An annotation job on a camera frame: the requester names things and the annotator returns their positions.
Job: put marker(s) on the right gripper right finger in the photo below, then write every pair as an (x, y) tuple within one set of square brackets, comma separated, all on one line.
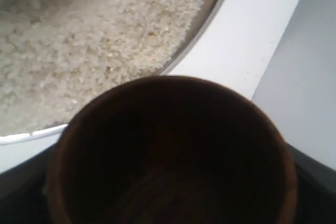
[(316, 190)]

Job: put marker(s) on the round steel rice plate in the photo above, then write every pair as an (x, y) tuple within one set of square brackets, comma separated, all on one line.
[(56, 55)]

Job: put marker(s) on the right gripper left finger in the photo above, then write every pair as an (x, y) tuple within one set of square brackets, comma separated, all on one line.
[(30, 192)]

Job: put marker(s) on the brown wooden cup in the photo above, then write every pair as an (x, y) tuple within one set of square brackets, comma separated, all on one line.
[(171, 149)]

